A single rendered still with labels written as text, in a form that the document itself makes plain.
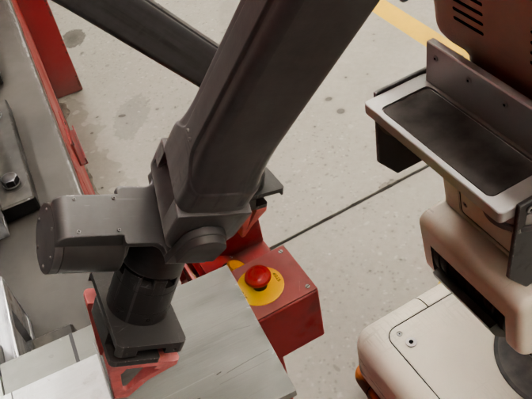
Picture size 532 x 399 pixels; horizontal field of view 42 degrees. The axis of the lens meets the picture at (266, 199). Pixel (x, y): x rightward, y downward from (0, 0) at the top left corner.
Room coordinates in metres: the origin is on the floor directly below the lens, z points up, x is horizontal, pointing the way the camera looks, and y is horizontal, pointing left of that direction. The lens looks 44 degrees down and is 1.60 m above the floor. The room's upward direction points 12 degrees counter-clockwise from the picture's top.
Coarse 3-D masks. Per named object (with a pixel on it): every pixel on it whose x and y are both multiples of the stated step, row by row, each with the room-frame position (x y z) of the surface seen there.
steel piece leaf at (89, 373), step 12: (96, 348) 0.43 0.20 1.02; (84, 360) 0.43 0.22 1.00; (96, 360) 0.43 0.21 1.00; (60, 372) 0.42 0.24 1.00; (72, 372) 0.42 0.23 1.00; (84, 372) 0.42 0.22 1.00; (96, 372) 0.41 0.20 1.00; (36, 384) 0.41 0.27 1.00; (48, 384) 0.41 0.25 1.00; (60, 384) 0.41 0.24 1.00; (72, 384) 0.40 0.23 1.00; (84, 384) 0.40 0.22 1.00; (96, 384) 0.40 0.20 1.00; (108, 384) 0.38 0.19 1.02; (24, 396) 0.40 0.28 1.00; (36, 396) 0.40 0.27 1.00; (48, 396) 0.40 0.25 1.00; (60, 396) 0.39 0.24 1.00; (72, 396) 0.39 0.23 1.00; (84, 396) 0.39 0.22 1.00; (96, 396) 0.39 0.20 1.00; (108, 396) 0.38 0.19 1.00
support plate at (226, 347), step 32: (192, 288) 0.50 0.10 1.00; (224, 288) 0.49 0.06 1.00; (192, 320) 0.45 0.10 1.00; (224, 320) 0.45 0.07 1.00; (256, 320) 0.44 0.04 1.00; (32, 352) 0.46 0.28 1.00; (64, 352) 0.45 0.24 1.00; (96, 352) 0.44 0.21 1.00; (192, 352) 0.41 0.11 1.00; (224, 352) 0.41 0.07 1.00; (256, 352) 0.40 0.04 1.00; (160, 384) 0.38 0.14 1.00; (192, 384) 0.38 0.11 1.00; (224, 384) 0.37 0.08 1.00; (256, 384) 0.36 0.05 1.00; (288, 384) 0.36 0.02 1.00
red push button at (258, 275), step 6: (252, 270) 0.67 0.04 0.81; (258, 270) 0.66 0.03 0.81; (264, 270) 0.66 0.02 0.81; (246, 276) 0.66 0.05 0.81; (252, 276) 0.65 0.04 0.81; (258, 276) 0.65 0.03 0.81; (264, 276) 0.65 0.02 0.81; (270, 276) 0.65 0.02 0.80; (246, 282) 0.65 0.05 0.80; (252, 282) 0.65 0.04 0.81; (258, 282) 0.64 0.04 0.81; (264, 282) 0.64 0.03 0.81; (258, 288) 0.65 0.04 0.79; (264, 288) 0.65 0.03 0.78
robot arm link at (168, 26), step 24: (72, 0) 0.68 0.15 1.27; (96, 0) 0.69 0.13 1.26; (120, 0) 0.70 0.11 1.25; (144, 0) 0.72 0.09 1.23; (96, 24) 0.69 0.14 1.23; (120, 24) 0.70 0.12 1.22; (144, 24) 0.70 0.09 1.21; (168, 24) 0.71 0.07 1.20; (144, 48) 0.70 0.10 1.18; (168, 48) 0.71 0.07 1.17; (192, 48) 0.72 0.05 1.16; (216, 48) 0.74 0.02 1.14; (192, 72) 0.72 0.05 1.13
